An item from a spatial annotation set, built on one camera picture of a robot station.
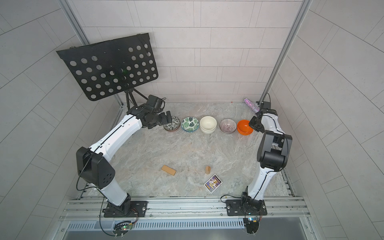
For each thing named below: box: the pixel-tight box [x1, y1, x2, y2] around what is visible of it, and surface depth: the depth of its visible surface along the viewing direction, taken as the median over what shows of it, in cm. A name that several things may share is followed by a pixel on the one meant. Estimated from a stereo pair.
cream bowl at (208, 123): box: [199, 115, 217, 131], surface depth 99 cm
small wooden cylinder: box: [205, 166, 211, 175], surface depth 81 cm
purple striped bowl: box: [219, 118, 237, 134], surface depth 101 cm
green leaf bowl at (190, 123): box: [181, 116, 200, 132], surface depth 102 cm
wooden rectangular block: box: [161, 164, 177, 176], surface depth 85 cm
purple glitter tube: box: [243, 97, 260, 113], surface depth 117 cm
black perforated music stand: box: [56, 33, 159, 111], surface depth 76 cm
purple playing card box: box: [203, 174, 223, 194], surface depth 79 cm
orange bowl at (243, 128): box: [236, 119, 254, 136], surface depth 97 cm
